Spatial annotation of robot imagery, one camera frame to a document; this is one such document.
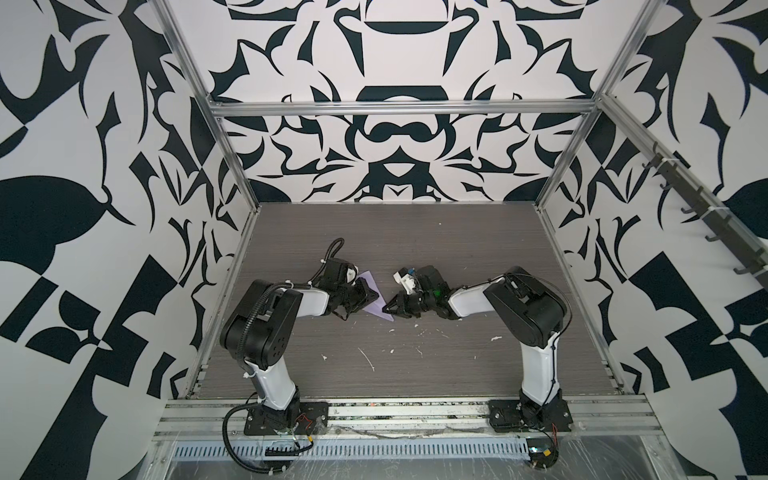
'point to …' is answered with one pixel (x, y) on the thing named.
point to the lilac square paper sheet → (378, 305)
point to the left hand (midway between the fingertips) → (382, 290)
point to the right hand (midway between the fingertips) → (385, 309)
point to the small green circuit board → (543, 452)
